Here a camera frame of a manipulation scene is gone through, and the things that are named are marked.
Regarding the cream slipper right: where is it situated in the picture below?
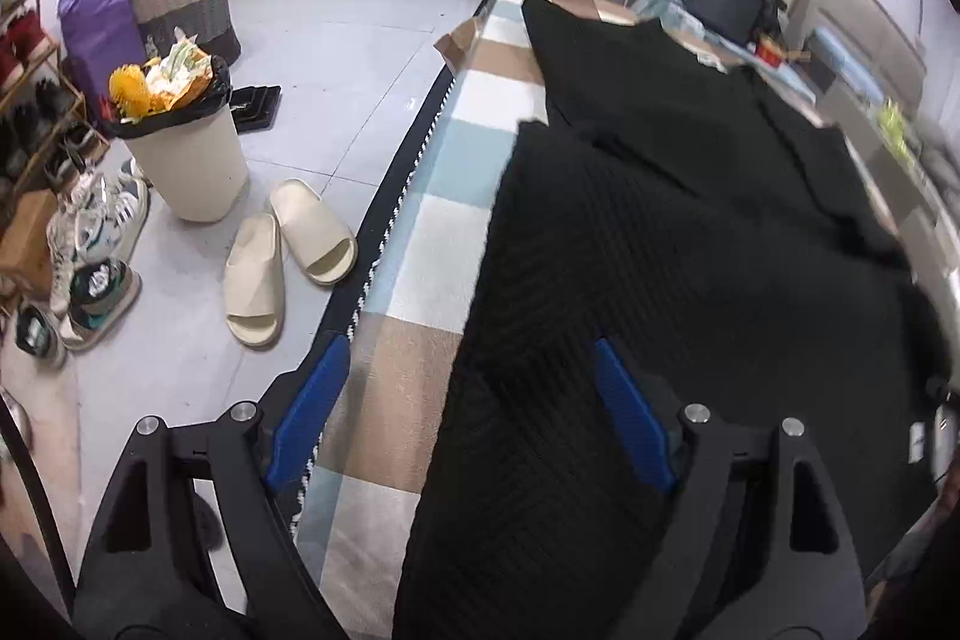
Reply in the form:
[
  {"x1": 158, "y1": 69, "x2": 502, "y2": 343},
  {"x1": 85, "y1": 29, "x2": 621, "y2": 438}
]
[{"x1": 270, "y1": 179, "x2": 358, "y2": 287}]

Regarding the black teal sneaker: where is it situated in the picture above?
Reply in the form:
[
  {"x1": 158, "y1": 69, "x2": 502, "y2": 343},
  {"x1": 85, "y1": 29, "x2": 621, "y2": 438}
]
[{"x1": 60, "y1": 259, "x2": 142, "y2": 353}]

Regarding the cream slipper left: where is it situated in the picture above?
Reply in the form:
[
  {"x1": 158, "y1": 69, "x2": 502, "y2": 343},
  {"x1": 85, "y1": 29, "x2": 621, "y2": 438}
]
[{"x1": 223, "y1": 213, "x2": 285, "y2": 349}]

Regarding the wooden shoe rack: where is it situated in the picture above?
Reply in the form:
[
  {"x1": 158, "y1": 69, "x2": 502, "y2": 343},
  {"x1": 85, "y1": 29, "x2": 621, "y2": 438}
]
[{"x1": 0, "y1": 0, "x2": 111, "y2": 304}]

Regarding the cream slipper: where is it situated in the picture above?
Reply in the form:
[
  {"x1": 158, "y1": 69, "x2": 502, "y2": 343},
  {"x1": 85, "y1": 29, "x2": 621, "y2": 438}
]
[
  {"x1": 223, "y1": 213, "x2": 285, "y2": 349},
  {"x1": 270, "y1": 179, "x2": 358, "y2": 287}
]

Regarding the woven laundry basket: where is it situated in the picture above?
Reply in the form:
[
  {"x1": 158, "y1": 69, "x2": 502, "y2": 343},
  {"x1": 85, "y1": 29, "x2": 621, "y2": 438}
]
[{"x1": 130, "y1": 0, "x2": 241, "y2": 65}]

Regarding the green toy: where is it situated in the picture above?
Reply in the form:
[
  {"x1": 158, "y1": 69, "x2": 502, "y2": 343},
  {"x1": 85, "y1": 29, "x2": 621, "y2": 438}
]
[{"x1": 875, "y1": 99, "x2": 916, "y2": 164}]

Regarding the purple bag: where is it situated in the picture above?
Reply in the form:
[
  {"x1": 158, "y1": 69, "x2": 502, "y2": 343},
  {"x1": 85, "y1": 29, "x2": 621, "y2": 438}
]
[{"x1": 57, "y1": 0, "x2": 146, "y2": 107}]

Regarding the white green sneaker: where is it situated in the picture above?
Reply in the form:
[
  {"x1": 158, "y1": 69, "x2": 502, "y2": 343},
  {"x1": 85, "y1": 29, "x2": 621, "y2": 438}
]
[{"x1": 45, "y1": 166, "x2": 152, "y2": 319}]

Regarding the red instant noodle cup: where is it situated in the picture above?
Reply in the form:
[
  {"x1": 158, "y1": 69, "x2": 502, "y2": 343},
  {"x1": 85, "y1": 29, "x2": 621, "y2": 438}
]
[{"x1": 755, "y1": 35, "x2": 786, "y2": 70}]

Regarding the black white striped rug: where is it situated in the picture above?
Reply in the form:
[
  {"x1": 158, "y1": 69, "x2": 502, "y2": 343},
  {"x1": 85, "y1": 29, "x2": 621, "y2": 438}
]
[{"x1": 254, "y1": 61, "x2": 459, "y2": 536}]

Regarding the black tray on floor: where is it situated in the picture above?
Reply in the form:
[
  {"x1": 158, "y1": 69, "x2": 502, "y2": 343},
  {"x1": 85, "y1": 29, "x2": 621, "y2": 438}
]
[{"x1": 229, "y1": 86, "x2": 281, "y2": 135}]

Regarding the cream trash bin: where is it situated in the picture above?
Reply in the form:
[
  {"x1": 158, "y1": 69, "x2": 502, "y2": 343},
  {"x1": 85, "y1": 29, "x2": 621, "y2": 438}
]
[{"x1": 117, "y1": 106, "x2": 249, "y2": 224}]

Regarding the black knit sweater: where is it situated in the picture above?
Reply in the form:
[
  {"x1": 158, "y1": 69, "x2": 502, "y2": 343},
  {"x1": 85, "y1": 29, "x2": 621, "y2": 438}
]
[{"x1": 392, "y1": 0, "x2": 958, "y2": 638}]

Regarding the black monitor screen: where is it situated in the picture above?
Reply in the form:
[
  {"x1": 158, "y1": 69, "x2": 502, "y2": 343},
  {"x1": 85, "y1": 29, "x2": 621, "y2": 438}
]
[{"x1": 682, "y1": 0, "x2": 770, "y2": 46}]

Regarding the black trash bag with rubbish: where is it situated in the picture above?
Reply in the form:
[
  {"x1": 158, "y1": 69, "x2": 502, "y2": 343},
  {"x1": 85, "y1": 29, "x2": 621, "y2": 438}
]
[{"x1": 101, "y1": 28, "x2": 233, "y2": 140}]

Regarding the plaid checkered blanket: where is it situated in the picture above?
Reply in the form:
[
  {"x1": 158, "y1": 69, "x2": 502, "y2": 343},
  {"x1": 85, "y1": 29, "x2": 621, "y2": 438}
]
[{"x1": 294, "y1": 0, "x2": 902, "y2": 640}]

